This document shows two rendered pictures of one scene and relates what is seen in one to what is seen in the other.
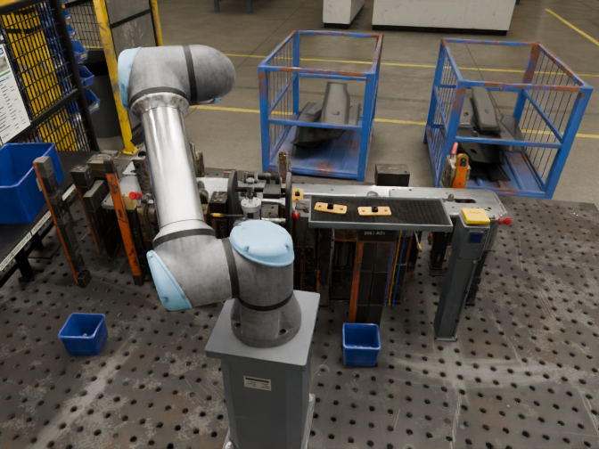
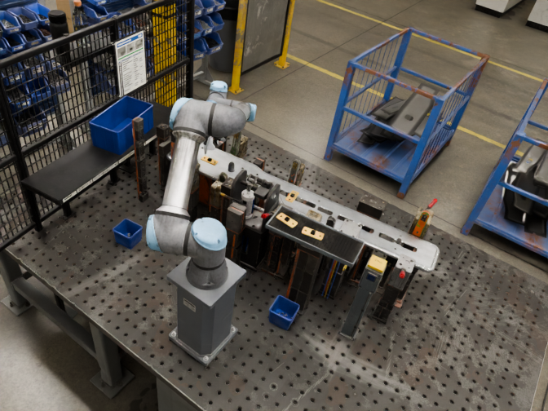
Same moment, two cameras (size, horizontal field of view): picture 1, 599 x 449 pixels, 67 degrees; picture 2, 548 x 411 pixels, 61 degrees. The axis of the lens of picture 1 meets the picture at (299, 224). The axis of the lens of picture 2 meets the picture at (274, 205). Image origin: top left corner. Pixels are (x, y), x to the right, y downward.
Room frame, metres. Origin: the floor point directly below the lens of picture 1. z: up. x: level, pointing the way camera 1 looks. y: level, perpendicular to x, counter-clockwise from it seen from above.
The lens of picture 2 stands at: (-0.27, -0.45, 2.41)
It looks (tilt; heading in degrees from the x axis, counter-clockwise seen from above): 41 degrees down; 18
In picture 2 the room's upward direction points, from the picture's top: 10 degrees clockwise
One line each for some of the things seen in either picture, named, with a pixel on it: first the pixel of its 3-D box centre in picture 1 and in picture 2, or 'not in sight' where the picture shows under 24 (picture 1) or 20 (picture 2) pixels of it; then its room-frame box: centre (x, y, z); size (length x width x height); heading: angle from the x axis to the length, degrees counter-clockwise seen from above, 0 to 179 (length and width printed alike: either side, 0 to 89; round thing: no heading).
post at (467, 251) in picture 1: (457, 281); (361, 301); (1.01, -0.47, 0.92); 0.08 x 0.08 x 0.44; 88
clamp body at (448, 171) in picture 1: (447, 201); (411, 240); (1.53, -0.59, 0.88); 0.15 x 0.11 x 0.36; 178
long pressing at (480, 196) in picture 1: (303, 195); (296, 197); (1.37, -0.01, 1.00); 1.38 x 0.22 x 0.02; 88
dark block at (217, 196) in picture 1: (225, 251); (227, 216); (1.16, 0.24, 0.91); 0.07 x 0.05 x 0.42; 178
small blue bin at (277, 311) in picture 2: (359, 346); (283, 313); (0.92, -0.19, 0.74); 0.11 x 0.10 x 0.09; 88
